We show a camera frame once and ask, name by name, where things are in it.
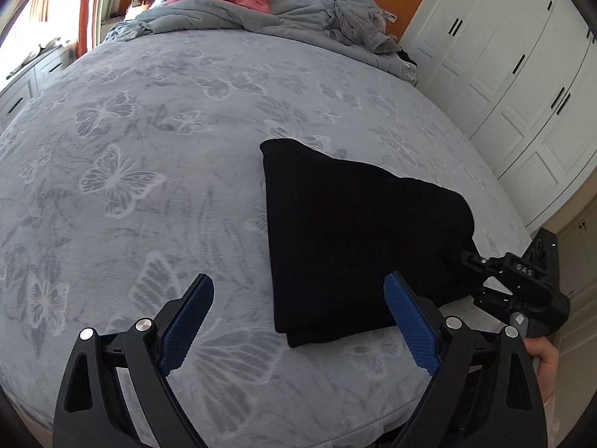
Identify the cream cabinet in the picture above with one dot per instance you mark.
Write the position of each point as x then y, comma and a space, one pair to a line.
580, 252

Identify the grey crumpled clothing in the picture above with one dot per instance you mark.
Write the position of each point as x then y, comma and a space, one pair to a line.
354, 23

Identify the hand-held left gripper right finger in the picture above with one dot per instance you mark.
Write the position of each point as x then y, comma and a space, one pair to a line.
410, 326

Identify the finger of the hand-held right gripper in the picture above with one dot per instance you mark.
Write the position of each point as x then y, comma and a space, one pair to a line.
478, 266

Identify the white wall switch panel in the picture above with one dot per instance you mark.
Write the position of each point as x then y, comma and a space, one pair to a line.
389, 16

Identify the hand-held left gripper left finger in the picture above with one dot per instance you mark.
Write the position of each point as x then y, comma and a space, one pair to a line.
186, 326

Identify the white wardrobe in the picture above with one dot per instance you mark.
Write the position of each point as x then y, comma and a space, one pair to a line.
489, 56

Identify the white windowsill cabinet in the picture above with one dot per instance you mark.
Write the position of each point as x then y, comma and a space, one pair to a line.
28, 84

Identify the black pants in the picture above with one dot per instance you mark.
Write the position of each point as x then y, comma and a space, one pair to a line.
350, 242

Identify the bed with butterfly-print sheet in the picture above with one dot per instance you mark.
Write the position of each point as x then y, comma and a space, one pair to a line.
140, 126

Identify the grey duvet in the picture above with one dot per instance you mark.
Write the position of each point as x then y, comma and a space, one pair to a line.
210, 14

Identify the person's right hand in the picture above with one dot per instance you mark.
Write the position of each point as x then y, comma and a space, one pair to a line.
548, 359

